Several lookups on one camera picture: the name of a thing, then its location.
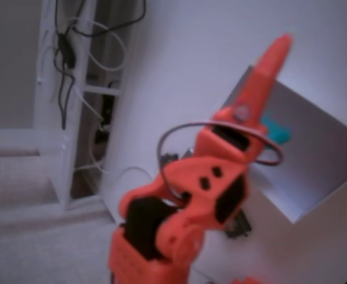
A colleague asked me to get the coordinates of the orange moving gripper finger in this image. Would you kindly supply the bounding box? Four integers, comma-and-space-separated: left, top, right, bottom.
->
228, 33, 294, 125

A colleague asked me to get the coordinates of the green cube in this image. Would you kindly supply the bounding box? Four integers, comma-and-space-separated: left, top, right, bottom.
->
260, 114, 293, 146

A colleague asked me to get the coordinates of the black case with clear lid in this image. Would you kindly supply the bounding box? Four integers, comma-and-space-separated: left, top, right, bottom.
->
225, 208, 252, 239
160, 152, 180, 166

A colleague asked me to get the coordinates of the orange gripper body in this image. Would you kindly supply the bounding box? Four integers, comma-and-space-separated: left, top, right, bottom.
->
196, 106, 270, 163

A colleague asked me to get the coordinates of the white furniture frame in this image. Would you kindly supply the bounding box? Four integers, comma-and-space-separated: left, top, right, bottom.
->
34, 0, 141, 211

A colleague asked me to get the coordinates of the white cardboard bin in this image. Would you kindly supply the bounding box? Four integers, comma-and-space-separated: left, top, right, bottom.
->
220, 64, 347, 224

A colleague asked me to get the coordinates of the black cable with adapter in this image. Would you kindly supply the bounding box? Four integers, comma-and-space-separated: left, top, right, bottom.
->
53, 0, 147, 131

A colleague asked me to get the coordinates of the thin white looped cable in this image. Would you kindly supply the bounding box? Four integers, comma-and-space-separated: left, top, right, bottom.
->
37, 16, 127, 175

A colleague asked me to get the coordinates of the thin servo wire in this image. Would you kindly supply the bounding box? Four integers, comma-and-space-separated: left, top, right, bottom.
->
157, 120, 283, 204

